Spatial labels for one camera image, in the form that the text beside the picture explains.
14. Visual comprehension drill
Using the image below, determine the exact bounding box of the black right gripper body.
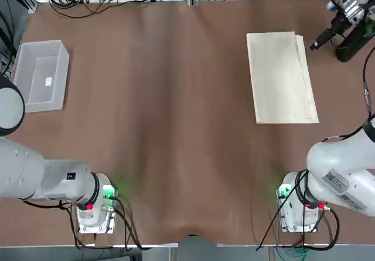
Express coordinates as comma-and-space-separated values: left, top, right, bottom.
328, 9, 357, 37

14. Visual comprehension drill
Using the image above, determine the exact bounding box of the beige tablecloth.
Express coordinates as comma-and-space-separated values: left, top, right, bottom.
246, 31, 320, 125

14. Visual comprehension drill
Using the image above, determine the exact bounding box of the green plant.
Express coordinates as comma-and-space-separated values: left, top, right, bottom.
363, 16, 375, 38

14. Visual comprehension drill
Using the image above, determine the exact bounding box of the black vase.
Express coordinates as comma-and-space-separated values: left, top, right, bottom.
335, 23, 373, 63

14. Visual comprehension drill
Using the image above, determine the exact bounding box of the clear plastic bin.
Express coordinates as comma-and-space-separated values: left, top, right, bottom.
12, 40, 70, 114

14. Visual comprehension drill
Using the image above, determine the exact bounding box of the black right base cable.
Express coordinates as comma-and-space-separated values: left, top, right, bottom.
254, 170, 340, 252

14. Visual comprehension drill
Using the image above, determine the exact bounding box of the black base cable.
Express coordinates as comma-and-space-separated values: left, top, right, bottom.
254, 170, 340, 252
22, 198, 144, 250

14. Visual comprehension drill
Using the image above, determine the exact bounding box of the green network cable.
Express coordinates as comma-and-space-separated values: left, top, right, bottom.
274, 243, 311, 261

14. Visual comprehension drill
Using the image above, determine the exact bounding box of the black left base cable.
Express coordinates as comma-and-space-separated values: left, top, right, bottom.
22, 198, 144, 250

